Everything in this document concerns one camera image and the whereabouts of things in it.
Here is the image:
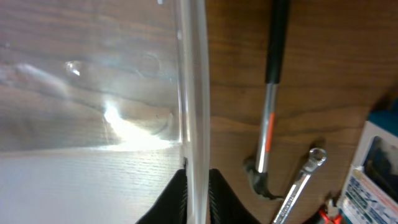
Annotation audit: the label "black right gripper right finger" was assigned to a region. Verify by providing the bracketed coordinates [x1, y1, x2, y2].
[208, 169, 260, 224]

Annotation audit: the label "silver ring wrench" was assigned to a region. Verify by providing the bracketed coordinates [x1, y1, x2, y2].
[272, 147, 327, 224]

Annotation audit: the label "small claw hammer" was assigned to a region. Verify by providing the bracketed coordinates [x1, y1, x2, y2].
[244, 0, 291, 200]

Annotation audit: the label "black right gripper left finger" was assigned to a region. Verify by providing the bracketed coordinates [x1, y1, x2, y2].
[137, 158, 188, 224]

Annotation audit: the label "red handled pliers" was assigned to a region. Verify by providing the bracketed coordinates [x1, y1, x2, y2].
[303, 199, 343, 224]

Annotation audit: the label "white teal screwdriver box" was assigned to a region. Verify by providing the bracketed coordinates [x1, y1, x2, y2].
[338, 101, 397, 224]

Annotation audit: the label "clear plastic container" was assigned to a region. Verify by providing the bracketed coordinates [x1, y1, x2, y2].
[1, 0, 210, 223]

